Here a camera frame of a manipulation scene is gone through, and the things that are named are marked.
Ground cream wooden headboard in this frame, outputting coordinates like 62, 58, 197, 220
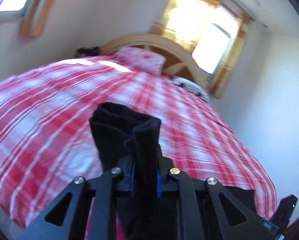
101, 34, 208, 94

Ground window behind headboard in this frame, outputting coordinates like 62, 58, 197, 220
192, 5, 240, 75

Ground yellow patterned curtain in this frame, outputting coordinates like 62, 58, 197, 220
20, 0, 65, 38
149, 0, 222, 53
209, 15, 252, 99

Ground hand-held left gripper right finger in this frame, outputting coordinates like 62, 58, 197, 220
156, 152, 277, 240

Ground pink floral pillow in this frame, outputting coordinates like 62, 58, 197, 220
115, 46, 166, 75

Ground white pillow with black pattern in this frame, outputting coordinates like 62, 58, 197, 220
171, 77, 210, 102

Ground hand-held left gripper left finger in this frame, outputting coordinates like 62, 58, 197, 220
16, 156, 136, 240

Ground dark object beside bed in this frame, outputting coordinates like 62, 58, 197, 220
75, 46, 101, 58

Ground black pants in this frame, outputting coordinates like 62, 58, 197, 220
89, 102, 255, 240

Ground red plaid bedsheet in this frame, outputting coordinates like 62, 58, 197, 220
0, 55, 277, 240

